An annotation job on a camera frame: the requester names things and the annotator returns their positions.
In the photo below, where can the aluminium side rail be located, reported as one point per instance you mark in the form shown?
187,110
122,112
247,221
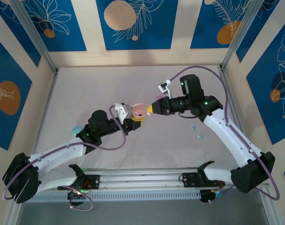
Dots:
237,117
51,93

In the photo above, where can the blue poster white flower outline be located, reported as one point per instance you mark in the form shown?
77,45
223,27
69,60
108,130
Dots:
74,39

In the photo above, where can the aluminium corner post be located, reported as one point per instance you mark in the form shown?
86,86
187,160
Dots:
35,35
239,32

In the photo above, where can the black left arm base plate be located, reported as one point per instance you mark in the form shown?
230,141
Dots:
94,181

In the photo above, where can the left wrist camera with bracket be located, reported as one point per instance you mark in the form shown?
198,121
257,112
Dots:
124,112

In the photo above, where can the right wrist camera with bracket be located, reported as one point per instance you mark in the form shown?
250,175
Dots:
162,87

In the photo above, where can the black controller box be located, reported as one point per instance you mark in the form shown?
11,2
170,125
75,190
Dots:
75,195
206,196

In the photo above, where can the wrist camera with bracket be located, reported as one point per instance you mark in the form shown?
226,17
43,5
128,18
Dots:
162,87
124,112

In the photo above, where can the blue poster large beige circle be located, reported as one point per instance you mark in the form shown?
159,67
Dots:
156,35

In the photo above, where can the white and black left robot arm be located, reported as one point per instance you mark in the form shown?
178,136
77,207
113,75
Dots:
20,178

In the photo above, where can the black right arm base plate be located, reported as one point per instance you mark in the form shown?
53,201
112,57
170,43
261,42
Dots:
189,180

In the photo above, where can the aluminium mounting rail beam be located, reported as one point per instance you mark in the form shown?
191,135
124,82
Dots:
142,179

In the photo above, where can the peach earbud charging case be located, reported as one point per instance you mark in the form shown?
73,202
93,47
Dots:
138,110

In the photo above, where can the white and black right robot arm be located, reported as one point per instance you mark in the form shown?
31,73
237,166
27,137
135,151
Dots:
226,133

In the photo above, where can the blue earbud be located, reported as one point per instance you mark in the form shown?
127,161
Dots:
193,127
200,137

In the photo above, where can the aluminium frame leg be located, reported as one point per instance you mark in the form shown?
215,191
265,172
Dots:
272,215
12,215

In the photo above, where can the blue earbud charging case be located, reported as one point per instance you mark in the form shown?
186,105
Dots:
75,131

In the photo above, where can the blue poster feather orange circle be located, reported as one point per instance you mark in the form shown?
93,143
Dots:
203,35

